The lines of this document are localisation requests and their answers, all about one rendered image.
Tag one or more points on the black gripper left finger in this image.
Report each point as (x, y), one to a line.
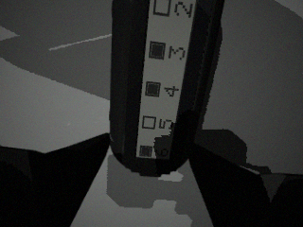
(55, 183)

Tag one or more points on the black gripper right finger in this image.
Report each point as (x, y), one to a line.
(235, 196)

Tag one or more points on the dark grey controller unit with label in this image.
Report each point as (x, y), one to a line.
(162, 52)

